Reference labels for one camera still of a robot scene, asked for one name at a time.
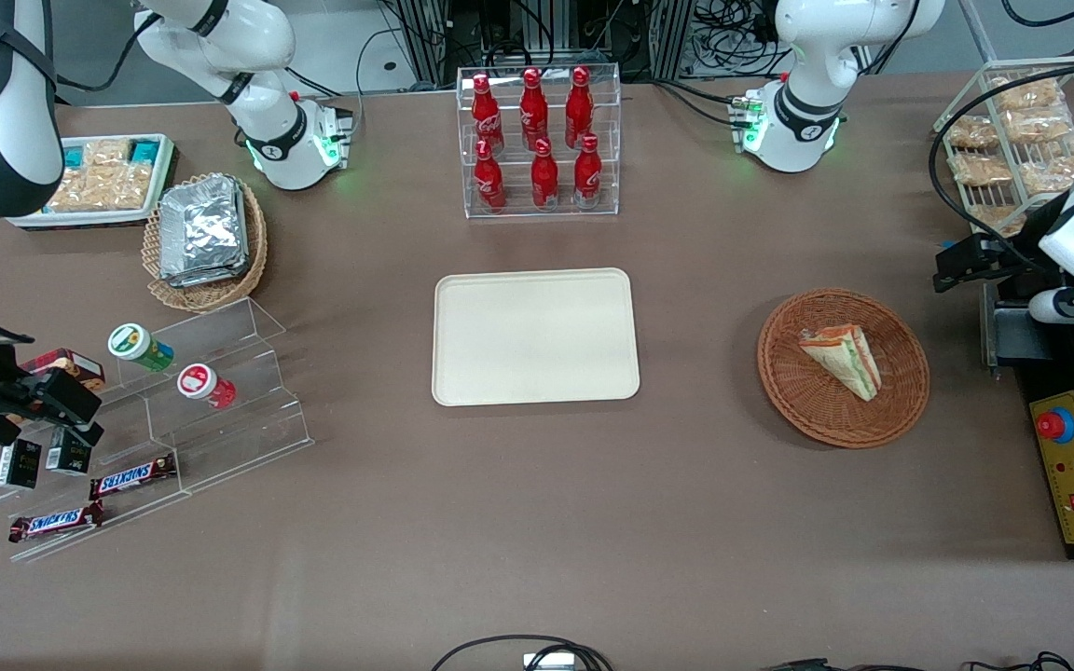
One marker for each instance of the clear cracker pack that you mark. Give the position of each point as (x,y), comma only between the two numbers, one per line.
(106,154)
(130,184)
(80,189)

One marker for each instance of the snickers chocolate bar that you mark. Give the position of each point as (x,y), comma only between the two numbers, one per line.
(54,523)
(131,477)

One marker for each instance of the black equipment rack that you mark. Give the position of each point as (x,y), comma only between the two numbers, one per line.
(500,28)

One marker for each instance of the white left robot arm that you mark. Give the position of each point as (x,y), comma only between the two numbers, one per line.
(812,56)

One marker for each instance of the white snack tray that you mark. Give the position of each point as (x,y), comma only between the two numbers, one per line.
(89,218)

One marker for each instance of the small black box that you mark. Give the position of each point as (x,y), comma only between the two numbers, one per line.
(68,454)
(17,464)

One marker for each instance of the red emergency stop button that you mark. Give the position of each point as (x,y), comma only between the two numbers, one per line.
(1050,426)

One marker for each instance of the green snack cup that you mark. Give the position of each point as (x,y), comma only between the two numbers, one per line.
(138,347)

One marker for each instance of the light oval wicker basket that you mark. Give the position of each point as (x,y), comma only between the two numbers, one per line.
(211,296)

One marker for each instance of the round brown wicker basket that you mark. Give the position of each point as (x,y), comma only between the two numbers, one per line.
(807,401)

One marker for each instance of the clear acrylic bottle rack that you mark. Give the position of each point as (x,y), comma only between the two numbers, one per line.
(515,212)

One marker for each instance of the small grey device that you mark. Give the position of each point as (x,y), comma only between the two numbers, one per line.
(546,662)

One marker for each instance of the brown chocolate box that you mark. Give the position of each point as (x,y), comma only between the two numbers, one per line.
(71,363)

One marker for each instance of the clear acrylic step stand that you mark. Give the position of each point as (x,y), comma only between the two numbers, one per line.
(239,438)

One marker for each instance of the grey metal bracket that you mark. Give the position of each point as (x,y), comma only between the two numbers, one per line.
(1012,345)

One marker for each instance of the black machine housing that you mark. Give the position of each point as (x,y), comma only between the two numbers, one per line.
(1059,373)

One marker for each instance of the silver foil pack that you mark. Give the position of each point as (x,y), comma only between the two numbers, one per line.
(201,228)
(244,233)

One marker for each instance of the beige plastic tray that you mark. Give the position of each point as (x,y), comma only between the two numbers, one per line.
(537,335)

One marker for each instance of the triangular sandwich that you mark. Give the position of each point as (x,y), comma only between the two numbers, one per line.
(849,359)

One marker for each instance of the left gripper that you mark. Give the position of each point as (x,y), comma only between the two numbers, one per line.
(1024,250)

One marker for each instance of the red snack cup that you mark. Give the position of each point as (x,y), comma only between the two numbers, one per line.
(203,384)

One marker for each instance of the red cola bottle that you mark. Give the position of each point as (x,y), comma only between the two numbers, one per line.
(578,110)
(544,179)
(486,116)
(587,175)
(488,182)
(533,112)

